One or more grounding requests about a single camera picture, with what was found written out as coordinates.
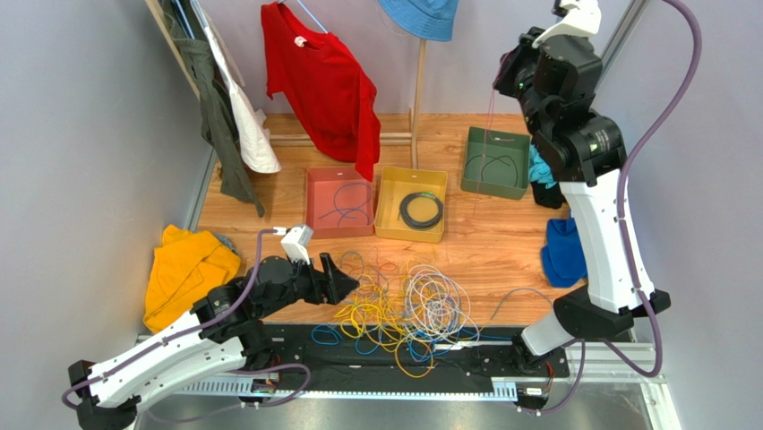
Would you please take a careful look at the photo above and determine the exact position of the blue bucket hat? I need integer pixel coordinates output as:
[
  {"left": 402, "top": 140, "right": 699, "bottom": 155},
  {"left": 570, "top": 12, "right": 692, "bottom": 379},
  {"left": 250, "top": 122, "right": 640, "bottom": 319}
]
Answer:
[{"left": 378, "top": 0, "right": 459, "bottom": 42}]

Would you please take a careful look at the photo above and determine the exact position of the olive green garment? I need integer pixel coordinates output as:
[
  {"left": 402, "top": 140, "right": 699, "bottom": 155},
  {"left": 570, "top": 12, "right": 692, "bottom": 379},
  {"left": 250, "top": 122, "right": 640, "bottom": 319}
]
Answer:
[{"left": 159, "top": 1, "right": 265, "bottom": 217}]

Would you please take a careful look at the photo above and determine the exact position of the black coiled cable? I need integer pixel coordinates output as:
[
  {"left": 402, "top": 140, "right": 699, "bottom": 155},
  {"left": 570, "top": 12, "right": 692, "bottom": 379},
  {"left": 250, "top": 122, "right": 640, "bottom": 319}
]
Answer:
[{"left": 398, "top": 192, "right": 445, "bottom": 231}]

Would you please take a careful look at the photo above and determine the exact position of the orange yellow cloth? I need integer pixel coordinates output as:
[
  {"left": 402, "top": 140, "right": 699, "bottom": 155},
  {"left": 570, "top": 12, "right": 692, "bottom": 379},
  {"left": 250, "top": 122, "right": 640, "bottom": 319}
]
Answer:
[{"left": 142, "top": 224, "right": 242, "bottom": 333}]

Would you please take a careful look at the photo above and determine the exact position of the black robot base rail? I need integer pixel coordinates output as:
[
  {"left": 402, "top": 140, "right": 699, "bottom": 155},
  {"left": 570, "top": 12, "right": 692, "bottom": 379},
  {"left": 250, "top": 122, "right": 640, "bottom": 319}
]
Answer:
[{"left": 133, "top": 322, "right": 665, "bottom": 400}]

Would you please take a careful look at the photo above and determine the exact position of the grey denim cloth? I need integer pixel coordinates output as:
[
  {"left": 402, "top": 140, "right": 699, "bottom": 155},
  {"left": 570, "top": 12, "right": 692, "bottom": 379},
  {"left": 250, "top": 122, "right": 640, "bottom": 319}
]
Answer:
[{"left": 213, "top": 233, "right": 236, "bottom": 252}]

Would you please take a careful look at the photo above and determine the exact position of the blue cable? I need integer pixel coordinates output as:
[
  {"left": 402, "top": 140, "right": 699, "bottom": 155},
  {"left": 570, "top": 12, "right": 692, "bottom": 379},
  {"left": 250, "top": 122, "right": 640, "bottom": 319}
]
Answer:
[{"left": 311, "top": 250, "right": 555, "bottom": 365}]

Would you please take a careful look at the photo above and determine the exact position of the aluminium frame post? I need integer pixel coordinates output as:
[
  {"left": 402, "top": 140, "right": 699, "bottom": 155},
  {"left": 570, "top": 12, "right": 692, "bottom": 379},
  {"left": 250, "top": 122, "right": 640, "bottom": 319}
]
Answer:
[{"left": 601, "top": 0, "right": 650, "bottom": 75}]

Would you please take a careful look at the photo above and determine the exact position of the blue cloth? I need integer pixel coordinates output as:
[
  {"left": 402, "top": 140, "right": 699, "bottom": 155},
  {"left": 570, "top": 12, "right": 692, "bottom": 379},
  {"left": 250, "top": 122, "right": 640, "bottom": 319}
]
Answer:
[{"left": 541, "top": 218, "right": 587, "bottom": 288}]

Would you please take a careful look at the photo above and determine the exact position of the white garment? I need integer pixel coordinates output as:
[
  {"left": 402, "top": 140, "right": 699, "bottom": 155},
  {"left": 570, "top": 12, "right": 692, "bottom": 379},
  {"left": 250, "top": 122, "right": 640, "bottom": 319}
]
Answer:
[{"left": 190, "top": 1, "right": 282, "bottom": 174}]

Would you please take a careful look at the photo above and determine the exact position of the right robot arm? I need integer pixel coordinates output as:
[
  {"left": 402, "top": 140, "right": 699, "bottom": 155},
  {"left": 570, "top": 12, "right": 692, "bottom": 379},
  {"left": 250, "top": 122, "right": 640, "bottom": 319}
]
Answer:
[{"left": 493, "top": 27, "right": 672, "bottom": 357}]

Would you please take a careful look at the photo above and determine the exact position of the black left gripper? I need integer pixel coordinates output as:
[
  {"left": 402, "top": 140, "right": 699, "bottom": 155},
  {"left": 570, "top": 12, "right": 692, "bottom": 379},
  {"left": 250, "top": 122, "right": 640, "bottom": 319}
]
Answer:
[{"left": 257, "top": 251, "right": 360, "bottom": 319}]

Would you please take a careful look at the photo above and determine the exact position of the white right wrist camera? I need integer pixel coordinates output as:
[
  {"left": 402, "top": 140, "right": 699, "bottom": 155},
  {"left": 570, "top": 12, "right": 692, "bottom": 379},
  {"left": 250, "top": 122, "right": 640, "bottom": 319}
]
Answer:
[{"left": 532, "top": 0, "right": 602, "bottom": 48}]

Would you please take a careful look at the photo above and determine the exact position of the yellow cable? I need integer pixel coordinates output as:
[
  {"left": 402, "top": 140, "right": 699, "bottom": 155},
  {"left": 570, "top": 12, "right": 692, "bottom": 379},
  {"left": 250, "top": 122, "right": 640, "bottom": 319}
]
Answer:
[{"left": 329, "top": 256, "right": 472, "bottom": 380}]

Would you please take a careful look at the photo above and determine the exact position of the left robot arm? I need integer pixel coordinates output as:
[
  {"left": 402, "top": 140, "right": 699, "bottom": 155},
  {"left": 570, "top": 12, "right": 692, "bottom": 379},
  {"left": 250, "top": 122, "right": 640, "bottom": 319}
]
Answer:
[{"left": 62, "top": 253, "right": 359, "bottom": 429}]

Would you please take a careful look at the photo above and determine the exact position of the red shirt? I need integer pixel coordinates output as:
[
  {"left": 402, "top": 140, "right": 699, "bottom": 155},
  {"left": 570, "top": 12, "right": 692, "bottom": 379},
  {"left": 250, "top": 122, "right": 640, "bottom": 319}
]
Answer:
[{"left": 261, "top": 2, "right": 381, "bottom": 181}]

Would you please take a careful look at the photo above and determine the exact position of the orange cable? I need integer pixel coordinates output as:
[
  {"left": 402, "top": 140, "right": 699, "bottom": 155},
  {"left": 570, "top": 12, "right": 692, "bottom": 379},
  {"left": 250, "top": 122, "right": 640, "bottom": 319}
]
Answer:
[{"left": 357, "top": 253, "right": 418, "bottom": 288}]

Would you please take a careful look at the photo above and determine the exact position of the white cable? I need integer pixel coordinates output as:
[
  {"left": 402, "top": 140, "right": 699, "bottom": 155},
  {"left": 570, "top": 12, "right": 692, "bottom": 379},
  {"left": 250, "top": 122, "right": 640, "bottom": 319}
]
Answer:
[{"left": 402, "top": 265, "right": 481, "bottom": 350}]

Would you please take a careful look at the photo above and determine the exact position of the red plastic bin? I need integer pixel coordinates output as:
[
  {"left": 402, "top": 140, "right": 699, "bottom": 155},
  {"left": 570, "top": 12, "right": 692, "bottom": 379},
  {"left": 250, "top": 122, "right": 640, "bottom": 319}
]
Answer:
[{"left": 305, "top": 167, "right": 375, "bottom": 239}]

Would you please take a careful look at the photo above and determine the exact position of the green plastic bin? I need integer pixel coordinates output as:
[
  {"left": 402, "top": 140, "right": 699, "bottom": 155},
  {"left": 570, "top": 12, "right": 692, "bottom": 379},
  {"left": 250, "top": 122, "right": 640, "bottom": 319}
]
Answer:
[{"left": 460, "top": 126, "right": 530, "bottom": 200}]

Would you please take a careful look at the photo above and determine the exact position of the black cloth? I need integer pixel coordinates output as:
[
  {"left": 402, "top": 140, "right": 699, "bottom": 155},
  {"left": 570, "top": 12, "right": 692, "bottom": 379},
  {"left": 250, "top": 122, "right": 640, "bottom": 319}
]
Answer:
[{"left": 531, "top": 182, "right": 567, "bottom": 210}]

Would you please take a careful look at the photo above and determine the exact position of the dark cable in green bin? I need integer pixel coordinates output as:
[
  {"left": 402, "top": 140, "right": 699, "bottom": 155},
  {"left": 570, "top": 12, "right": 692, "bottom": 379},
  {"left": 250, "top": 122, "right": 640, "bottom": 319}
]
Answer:
[{"left": 464, "top": 153, "right": 519, "bottom": 187}]

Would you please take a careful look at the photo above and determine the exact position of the yellow plastic bin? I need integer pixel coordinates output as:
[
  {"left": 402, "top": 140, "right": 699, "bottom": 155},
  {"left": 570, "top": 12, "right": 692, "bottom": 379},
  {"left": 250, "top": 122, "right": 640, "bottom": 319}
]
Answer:
[{"left": 374, "top": 166, "right": 448, "bottom": 244}]

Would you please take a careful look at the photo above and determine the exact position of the wooden clothes rack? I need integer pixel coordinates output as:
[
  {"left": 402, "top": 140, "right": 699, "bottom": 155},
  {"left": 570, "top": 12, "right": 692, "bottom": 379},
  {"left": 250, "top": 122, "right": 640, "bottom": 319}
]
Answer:
[{"left": 145, "top": 0, "right": 427, "bottom": 168}]

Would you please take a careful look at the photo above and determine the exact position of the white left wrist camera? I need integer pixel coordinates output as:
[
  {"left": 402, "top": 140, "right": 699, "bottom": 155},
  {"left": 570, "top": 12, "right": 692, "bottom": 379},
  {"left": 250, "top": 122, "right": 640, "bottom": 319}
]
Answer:
[{"left": 274, "top": 224, "right": 313, "bottom": 263}]

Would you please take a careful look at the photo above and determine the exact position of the cyan cloth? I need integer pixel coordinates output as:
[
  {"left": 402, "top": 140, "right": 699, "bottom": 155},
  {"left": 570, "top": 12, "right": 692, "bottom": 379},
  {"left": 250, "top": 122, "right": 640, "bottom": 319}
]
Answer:
[{"left": 528, "top": 144, "right": 557, "bottom": 189}]

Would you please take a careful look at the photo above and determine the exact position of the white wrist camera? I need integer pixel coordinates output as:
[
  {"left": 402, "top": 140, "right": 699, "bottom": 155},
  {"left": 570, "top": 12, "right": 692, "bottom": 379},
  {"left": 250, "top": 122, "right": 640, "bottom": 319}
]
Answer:
[
  {"left": 532, "top": 0, "right": 602, "bottom": 48},
  {"left": 274, "top": 224, "right": 313, "bottom": 263}
]

